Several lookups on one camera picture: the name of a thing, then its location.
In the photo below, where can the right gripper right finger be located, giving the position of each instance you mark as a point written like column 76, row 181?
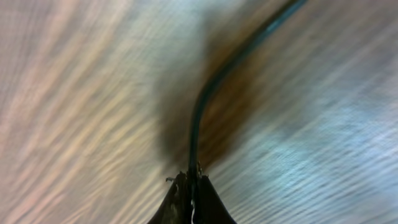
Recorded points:
column 209, row 209

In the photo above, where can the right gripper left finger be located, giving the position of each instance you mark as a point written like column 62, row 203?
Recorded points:
column 175, row 207

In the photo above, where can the black cable staying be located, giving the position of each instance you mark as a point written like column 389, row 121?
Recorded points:
column 241, row 53

